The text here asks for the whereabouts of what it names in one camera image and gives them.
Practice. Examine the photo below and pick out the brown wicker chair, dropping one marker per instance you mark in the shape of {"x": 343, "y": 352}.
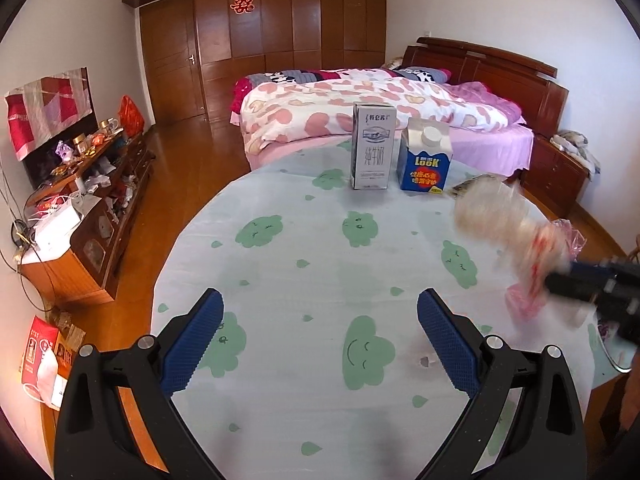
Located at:
{"x": 634, "y": 255}

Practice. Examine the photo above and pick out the clear plastic bag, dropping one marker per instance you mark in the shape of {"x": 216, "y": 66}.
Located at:
{"x": 491, "y": 213}

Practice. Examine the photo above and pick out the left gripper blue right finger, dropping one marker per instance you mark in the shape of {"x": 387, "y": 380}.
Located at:
{"x": 454, "y": 339}

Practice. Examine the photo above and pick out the wooden tv cabinet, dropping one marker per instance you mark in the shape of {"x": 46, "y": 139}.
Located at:
{"x": 77, "y": 249}

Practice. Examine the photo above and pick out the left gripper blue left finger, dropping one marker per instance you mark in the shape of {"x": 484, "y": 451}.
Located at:
{"x": 184, "y": 340}

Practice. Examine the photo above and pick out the television with red cloth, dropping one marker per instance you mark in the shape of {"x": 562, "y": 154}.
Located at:
{"x": 52, "y": 109}

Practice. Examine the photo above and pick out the wooden bed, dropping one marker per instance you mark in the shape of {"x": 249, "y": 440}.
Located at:
{"x": 495, "y": 102}

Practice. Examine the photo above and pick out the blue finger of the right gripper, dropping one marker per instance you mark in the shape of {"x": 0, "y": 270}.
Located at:
{"x": 581, "y": 285}
{"x": 590, "y": 268}

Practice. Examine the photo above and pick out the cloud pattern tablecloth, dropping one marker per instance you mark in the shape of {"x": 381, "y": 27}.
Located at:
{"x": 321, "y": 369}

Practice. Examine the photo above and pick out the wooden door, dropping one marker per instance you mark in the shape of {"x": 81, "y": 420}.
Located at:
{"x": 172, "y": 67}

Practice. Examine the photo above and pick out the blue look milk carton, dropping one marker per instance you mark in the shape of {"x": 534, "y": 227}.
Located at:
{"x": 424, "y": 158}

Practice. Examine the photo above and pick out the person's right hand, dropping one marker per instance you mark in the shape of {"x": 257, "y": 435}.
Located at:
{"x": 630, "y": 407}

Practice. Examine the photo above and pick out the red gift bag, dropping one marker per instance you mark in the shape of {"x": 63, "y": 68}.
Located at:
{"x": 130, "y": 117}

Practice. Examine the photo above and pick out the wooden nightstand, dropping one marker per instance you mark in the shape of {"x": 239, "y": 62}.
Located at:
{"x": 554, "y": 177}

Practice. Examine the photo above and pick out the brown wooden wardrobe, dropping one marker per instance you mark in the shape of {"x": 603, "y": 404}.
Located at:
{"x": 281, "y": 35}

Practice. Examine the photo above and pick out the white milk carton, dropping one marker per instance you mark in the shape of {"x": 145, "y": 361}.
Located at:
{"x": 373, "y": 134}

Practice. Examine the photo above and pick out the pink plastic bag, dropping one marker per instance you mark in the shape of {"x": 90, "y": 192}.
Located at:
{"x": 536, "y": 250}

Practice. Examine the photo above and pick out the clothes pile on nightstand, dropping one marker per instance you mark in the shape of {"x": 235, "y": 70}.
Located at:
{"x": 576, "y": 145}

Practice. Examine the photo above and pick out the red double happiness sticker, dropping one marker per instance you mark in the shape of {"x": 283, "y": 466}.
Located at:
{"x": 242, "y": 6}

